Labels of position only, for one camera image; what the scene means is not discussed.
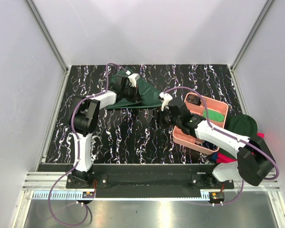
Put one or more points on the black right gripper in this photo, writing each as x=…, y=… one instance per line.
x=158, y=113

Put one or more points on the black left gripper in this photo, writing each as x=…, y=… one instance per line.
x=137, y=97

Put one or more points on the dark green cloth napkin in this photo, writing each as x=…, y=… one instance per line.
x=148, y=93

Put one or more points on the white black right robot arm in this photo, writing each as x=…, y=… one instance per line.
x=254, y=160

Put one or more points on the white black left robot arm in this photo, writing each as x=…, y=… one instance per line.
x=84, y=118

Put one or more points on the dark paisley rolled tie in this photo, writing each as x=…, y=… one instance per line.
x=193, y=99

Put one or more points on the blue patterned rolled tie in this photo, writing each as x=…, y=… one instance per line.
x=209, y=146

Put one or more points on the bright green rolled cloth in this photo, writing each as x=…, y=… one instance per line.
x=214, y=115

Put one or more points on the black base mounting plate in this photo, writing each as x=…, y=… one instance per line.
x=148, y=181

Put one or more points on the red folded cloth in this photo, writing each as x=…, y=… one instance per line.
x=228, y=156

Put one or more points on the dark green baseball cap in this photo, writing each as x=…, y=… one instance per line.
x=241, y=124

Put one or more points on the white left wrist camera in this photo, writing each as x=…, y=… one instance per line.
x=133, y=78

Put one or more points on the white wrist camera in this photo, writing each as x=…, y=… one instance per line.
x=133, y=78
x=165, y=98

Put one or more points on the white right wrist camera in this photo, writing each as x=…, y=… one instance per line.
x=165, y=98

